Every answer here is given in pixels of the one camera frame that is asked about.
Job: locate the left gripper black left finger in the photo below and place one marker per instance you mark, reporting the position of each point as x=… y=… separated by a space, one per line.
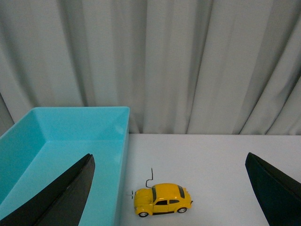
x=61 y=203

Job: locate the yellow beetle toy car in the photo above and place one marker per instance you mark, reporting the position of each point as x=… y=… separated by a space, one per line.
x=160 y=199

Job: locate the turquoise plastic storage bin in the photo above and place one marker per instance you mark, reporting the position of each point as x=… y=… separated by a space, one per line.
x=49 y=140

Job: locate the grey pleated curtain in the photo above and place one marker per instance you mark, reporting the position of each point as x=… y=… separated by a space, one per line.
x=181 y=66

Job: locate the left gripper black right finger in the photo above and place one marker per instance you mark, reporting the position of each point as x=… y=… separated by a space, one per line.
x=278 y=195

